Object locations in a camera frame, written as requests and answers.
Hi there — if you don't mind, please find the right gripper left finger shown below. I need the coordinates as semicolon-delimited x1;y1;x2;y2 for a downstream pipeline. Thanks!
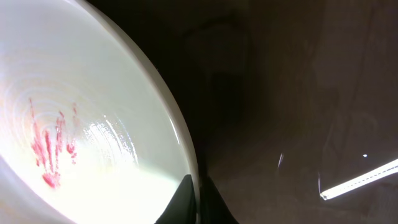
155;174;197;224

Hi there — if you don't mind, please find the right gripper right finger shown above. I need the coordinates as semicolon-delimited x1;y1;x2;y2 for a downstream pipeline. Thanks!
200;177;239;224

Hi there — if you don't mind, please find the white plate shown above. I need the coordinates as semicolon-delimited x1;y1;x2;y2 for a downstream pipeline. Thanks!
1;0;200;223

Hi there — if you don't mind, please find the large brown serving tray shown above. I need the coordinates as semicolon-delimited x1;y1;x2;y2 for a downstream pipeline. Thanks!
93;0;397;223

